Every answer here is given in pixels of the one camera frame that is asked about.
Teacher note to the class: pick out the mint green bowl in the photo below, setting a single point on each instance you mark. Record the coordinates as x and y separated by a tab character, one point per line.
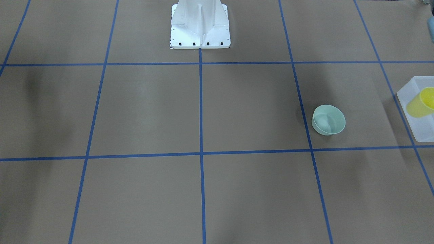
328	120

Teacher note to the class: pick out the yellow plastic cup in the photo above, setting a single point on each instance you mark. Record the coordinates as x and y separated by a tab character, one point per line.
422	104

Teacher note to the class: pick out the translucent white plastic box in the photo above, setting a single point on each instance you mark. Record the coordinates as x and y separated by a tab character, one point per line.
422	128

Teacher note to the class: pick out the white metal camera stand base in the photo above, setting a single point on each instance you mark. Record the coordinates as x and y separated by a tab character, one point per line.
200	24

